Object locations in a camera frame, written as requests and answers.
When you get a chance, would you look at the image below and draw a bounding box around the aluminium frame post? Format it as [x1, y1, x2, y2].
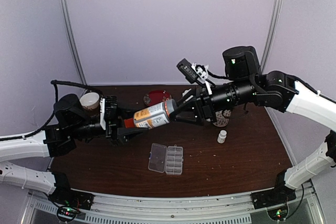
[261, 0, 283, 69]
[59, 0, 87, 84]

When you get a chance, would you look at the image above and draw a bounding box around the amber bottle grey cap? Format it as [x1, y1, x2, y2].
[133, 99, 178, 130]

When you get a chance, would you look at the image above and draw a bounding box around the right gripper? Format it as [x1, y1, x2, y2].
[169, 78, 257, 127]

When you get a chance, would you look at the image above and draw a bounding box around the right round circuit board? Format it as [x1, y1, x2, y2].
[267, 207, 289, 221]

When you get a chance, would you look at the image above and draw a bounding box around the white ceramic bowl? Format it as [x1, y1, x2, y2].
[79, 92, 100, 111]

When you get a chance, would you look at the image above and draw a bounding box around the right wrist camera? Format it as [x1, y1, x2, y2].
[176, 58, 210, 87]

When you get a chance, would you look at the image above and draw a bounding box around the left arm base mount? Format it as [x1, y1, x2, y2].
[48, 172, 94, 210]

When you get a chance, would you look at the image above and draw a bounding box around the clear plastic pill organizer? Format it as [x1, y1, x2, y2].
[148, 143, 184, 176]

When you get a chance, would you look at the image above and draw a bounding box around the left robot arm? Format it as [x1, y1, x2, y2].
[1, 92, 148, 205]

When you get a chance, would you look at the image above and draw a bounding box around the orange pill bottle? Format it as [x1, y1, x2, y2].
[123, 118, 135, 128]

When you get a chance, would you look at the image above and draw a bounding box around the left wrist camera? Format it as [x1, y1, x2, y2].
[100, 98, 106, 131]

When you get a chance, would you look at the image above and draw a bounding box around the front aluminium rail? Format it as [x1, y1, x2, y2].
[27, 187, 325, 224]

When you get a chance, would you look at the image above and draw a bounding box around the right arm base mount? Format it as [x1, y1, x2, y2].
[251, 170, 296, 209]

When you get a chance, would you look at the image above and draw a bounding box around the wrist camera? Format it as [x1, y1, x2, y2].
[176, 58, 210, 87]
[100, 98, 106, 131]

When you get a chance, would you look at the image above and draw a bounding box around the left aluminium frame post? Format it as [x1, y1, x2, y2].
[59, 0, 87, 84]

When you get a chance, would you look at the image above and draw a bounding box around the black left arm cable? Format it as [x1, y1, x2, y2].
[0, 79, 104, 141]

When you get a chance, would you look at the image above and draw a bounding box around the white floral mug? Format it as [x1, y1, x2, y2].
[212, 110, 232, 127]

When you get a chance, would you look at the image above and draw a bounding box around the small white pill bottle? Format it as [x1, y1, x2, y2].
[217, 130, 227, 144]

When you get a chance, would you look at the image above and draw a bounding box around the red floral plate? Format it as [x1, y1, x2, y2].
[143, 90, 172, 107]

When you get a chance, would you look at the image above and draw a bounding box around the left round circuit board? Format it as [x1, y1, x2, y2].
[56, 206, 79, 222]

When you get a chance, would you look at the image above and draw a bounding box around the white scalloped bowl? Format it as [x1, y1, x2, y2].
[182, 89, 191, 97]

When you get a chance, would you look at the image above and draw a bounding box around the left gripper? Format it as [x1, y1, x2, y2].
[69, 102, 149, 147]

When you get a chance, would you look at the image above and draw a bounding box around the right aluminium frame post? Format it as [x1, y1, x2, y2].
[261, 0, 283, 69]

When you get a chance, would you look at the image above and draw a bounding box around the round circuit board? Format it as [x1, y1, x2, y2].
[56, 206, 79, 222]
[267, 207, 289, 221]

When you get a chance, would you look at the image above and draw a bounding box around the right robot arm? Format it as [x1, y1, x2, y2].
[170, 46, 335, 204]

